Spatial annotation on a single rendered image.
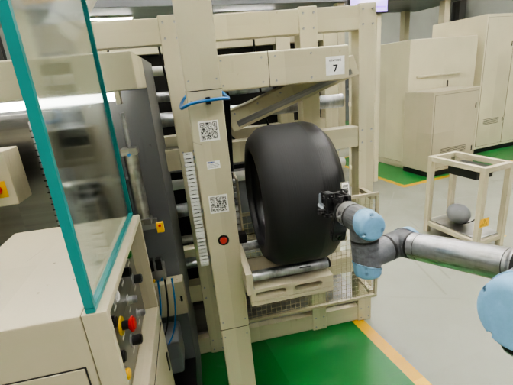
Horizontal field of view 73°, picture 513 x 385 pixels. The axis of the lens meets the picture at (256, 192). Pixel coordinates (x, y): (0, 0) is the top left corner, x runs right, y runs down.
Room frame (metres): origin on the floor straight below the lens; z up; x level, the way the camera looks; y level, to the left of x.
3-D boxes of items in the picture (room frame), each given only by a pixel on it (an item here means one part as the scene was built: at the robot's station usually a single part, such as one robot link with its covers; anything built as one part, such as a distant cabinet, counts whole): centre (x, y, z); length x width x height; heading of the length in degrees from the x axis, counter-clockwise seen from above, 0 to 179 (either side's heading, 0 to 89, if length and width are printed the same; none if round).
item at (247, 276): (1.40, 0.09, 0.90); 0.40 x 0.03 x 0.10; 10
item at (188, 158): (1.32, 0.24, 1.19); 0.05 x 0.04 x 0.48; 10
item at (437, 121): (5.38, -2.94, 0.62); 0.90 x 0.56 x 1.25; 109
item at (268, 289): (1.29, -0.11, 0.84); 0.36 x 0.09 x 0.06; 100
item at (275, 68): (1.74, -0.16, 1.71); 0.61 x 0.25 x 0.15; 100
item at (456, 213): (3.06, -1.97, 0.40); 0.60 x 0.35 x 0.80; 19
